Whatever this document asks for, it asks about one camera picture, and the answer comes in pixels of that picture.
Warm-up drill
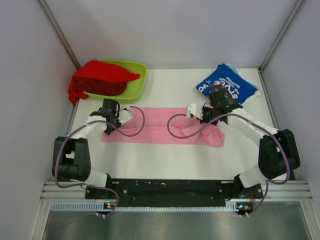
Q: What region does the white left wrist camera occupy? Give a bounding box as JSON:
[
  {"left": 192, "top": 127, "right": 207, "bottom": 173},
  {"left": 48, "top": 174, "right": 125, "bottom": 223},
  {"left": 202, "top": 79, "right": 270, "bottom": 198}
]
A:
[{"left": 118, "top": 106, "right": 134, "bottom": 125}]

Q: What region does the pink t-shirt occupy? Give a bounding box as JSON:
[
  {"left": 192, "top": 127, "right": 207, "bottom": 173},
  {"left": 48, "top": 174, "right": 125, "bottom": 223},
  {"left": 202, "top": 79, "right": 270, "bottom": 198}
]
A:
[{"left": 101, "top": 107, "right": 225, "bottom": 148}]

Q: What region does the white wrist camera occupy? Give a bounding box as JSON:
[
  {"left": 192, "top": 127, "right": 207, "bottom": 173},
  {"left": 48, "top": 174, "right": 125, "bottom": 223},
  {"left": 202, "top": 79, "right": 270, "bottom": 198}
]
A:
[
  {"left": 118, "top": 106, "right": 134, "bottom": 125},
  {"left": 186, "top": 103, "right": 197, "bottom": 119}
]

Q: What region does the blue printed folded t-shirt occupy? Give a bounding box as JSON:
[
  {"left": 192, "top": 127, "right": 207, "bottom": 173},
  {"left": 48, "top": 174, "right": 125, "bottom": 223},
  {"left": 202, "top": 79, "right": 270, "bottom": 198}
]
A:
[{"left": 195, "top": 63, "right": 241, "bottom": 103}]

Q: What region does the aluminium corner post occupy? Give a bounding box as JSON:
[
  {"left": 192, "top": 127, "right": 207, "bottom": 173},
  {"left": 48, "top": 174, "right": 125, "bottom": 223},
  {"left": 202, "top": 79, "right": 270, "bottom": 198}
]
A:
[
  {"left": 37, "top": 0, "right": 81, "bottom": 70},
  {"left": 258, "top": 0, "right": 306, "bottom": 73}
]

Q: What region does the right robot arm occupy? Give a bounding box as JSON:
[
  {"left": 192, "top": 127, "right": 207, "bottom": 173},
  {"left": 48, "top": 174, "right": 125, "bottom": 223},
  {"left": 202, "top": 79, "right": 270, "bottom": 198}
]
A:
[{"left": 199, "top": 88, "right": 301, "bottom": 198}]

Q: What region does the aluminium left corner post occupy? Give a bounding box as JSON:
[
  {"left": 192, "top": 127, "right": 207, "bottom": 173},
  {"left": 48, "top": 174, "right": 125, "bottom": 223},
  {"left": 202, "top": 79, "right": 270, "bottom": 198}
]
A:
[{"left": 37, "top": 0, "right": 81, "bottom": 70}]

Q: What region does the red t-shirt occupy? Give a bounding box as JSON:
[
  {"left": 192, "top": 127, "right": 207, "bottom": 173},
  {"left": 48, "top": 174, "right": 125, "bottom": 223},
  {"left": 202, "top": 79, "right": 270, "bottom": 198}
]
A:
[{"left": 68, "top": 60, "right": 140, "bottom": 104}]

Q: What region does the aluminium front frame rail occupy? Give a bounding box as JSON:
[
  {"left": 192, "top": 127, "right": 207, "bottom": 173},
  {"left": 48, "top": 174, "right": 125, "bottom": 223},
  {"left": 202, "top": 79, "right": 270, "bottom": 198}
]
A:
[{"left": 40, "top": 180, "right": 313, "bottom": 202}]

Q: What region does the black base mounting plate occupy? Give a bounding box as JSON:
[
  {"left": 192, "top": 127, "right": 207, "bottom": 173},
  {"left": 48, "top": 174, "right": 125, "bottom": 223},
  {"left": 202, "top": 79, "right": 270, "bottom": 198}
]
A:
[{"left": 84, "top": 177, "right": 263, "bottom": 208}]

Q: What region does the green plastic basin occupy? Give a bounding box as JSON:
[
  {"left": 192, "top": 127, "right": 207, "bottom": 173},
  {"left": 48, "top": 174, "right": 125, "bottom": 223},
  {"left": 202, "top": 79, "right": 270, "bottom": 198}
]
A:
[{"left": 85, "top": 59, "right": 147, "bottom": 104}]

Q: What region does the grey slotted cable duct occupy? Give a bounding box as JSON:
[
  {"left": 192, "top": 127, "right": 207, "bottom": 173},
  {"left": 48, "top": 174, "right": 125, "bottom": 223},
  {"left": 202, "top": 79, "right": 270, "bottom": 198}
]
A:
[{"left": 50, "top": 201, "right": 252, "bottom": 213}]

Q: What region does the light blue folded t-shirt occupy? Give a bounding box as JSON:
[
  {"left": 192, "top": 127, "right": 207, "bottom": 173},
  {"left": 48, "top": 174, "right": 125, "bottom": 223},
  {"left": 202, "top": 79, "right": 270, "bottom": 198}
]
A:
[{"left": 226, "top": 63, "right": 239, "bottom": 75}]

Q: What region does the aluminium right corner post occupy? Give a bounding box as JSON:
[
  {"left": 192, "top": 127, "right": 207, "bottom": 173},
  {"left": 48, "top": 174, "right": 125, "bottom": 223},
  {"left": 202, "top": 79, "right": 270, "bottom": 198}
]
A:
[{"left": 258, "top": 0, "right": 306, "bottom": 73}]

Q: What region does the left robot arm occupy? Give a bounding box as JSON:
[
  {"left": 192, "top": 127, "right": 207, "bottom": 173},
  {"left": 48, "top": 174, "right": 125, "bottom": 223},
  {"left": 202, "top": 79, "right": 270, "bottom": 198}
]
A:
[{"left": 52, "top": 99, "right": 121, "bottom": 199}]

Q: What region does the aluminium right side rail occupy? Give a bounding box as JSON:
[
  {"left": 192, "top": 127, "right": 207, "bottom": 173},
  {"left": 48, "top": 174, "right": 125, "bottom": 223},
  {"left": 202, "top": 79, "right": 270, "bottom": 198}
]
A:
[{"left": 257, "top": 68, "right": 297, "bottom": 181}]

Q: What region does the white folded t-shirt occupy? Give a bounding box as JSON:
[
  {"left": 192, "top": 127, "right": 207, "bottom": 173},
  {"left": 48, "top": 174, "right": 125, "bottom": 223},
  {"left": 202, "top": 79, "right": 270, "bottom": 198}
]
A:
[{"left": 234, "top": 68, "right": 262, "bottom": 107}]

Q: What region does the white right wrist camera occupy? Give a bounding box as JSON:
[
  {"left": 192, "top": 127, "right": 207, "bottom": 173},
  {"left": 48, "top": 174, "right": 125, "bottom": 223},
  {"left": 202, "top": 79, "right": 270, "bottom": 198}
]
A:
[{"left": 186, "top": 103, "right": 197, "bottom": 119}]

